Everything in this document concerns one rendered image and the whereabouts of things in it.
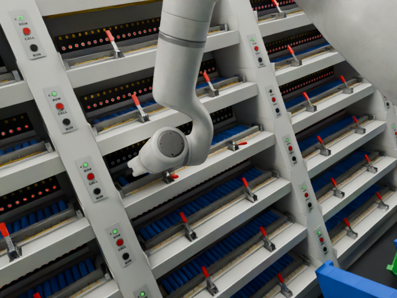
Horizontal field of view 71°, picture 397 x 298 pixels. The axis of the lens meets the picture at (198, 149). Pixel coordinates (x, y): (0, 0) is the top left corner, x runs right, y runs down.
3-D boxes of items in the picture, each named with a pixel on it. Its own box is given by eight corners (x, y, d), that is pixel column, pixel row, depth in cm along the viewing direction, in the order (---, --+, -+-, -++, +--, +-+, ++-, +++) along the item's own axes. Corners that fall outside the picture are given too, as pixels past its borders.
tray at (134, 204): (275, 143, 107) (273, 120, 103) (128, 220, 80) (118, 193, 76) (240, 132, 123) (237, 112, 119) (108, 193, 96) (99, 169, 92)
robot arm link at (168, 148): (173, 140, 75) (139, 140, 71) (191, 125, 63) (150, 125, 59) (176, 171, 73) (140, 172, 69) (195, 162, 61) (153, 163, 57)
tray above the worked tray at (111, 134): (258, 94, 104) (254, 56, 98) (101, 156, 78) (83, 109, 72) (224, 89, 120) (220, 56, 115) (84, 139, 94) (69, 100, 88)
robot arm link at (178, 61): (226, 38, 61) (197, 152, 76) (154, 26, 54) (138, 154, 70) (245, 49, 54) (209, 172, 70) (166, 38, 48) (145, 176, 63)
